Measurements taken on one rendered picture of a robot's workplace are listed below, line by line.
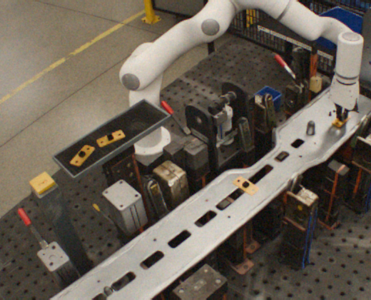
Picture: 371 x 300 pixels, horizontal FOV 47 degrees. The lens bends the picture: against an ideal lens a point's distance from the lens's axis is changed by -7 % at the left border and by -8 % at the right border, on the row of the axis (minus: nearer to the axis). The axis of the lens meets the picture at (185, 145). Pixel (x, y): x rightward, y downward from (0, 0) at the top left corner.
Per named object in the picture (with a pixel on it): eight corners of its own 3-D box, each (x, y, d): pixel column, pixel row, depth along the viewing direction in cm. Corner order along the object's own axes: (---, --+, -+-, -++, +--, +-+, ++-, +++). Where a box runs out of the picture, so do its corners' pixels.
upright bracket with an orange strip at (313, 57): (306, 146, 194) (314, 45, 161) (304, 144, 195) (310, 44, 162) (310, 142, 195) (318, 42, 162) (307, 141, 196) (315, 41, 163)
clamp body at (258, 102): (262, 187, 180) (264, 112, 155) (242, 173, 187) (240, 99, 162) (277, 174, 184) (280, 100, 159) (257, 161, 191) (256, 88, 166)
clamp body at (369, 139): (360, 221, 161) (378, 153, 138) (336, 205, 168) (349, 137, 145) (372, 206, 165) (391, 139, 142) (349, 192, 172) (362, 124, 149)
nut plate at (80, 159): (79, 166, 131) (78, 163, 130) (69, 163, 132) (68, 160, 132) (95, 148, 136) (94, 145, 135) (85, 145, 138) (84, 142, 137)
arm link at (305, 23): (280, 3, 148) (350, 53, 151) (273, 23, 137) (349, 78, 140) (295, -16, 142) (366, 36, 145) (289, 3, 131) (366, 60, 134)
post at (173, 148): (185, 233, 166) (171, 153, 140) (176, 226, 169) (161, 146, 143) (195, 226, 169) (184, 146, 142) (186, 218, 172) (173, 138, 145)
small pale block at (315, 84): (310, 153, 191) (317, 82, 166) (304, 148, 193) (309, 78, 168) (314, 148, 192) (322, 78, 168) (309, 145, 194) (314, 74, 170)
